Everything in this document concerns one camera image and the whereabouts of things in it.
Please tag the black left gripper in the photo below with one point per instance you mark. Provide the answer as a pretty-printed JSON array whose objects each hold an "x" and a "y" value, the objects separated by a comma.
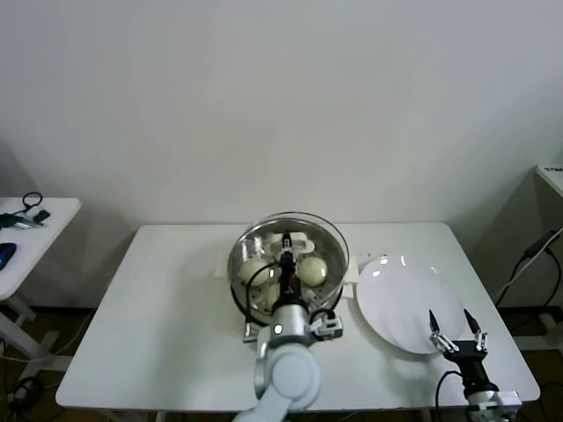
[{"x": 288, "y": 281}]

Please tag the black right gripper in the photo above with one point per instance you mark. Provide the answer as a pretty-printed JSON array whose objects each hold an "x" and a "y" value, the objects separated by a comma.
[{"x": 468, "y": 365}]

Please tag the white steamed baozi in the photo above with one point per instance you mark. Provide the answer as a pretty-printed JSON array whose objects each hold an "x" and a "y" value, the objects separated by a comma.
[
  {"x": 253, "y": 269},
  {"x": 272, "y": 292},
  {"x": 313, "y": 270}
]

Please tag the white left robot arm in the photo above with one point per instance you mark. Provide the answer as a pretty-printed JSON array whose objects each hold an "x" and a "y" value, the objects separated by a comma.
[{"x": 286, "y": 373}]

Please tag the perforated steel steamer basket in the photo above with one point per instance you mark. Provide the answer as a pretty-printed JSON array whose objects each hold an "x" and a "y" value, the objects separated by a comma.
[{"x": 329, "y": 300}]

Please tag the white round plate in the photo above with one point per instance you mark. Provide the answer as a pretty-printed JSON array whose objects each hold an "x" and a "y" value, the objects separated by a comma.
[{"x": 396, "y": 303}]

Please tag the black power adapter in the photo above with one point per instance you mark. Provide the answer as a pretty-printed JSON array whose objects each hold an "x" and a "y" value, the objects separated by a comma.
[{"x": 534, "y": 247}]

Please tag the small black device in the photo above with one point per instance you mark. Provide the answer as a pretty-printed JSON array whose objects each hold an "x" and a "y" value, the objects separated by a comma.
[{"x": 42, "y": 215}]

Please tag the blue computer mouse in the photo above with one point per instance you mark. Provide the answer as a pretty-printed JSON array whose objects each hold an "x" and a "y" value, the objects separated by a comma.
[{"x": 5, "y": 255}]

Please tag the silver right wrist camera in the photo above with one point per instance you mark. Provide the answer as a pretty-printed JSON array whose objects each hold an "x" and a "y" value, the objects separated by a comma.
[{"x": 506, "y": 399}]

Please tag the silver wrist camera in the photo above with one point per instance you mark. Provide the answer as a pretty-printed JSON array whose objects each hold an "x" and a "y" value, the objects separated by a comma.
[
  {"x": 506, "y": 399},
  {"x": 327, "y": 327}
]

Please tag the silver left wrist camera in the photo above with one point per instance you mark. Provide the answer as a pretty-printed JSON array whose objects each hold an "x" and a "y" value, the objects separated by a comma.
[{"x": 327, "y": 327}]

